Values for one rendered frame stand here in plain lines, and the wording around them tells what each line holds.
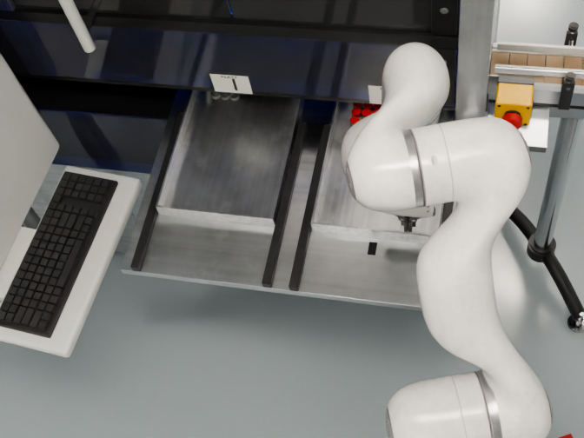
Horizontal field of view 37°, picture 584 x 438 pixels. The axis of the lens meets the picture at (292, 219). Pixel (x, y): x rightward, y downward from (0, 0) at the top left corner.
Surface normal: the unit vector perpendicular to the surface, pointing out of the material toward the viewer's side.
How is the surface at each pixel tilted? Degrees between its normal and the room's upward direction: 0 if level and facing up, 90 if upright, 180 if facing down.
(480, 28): 90
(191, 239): 0
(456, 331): 60
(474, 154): 27
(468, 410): 9
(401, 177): 44
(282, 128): 0
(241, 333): 0
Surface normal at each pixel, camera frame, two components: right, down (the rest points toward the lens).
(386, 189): -0.12, 0.51
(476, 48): -0.19, 0.87
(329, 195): -0.14, -0.49
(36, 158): 0.95, 0.18
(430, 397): -0.19, -0.74
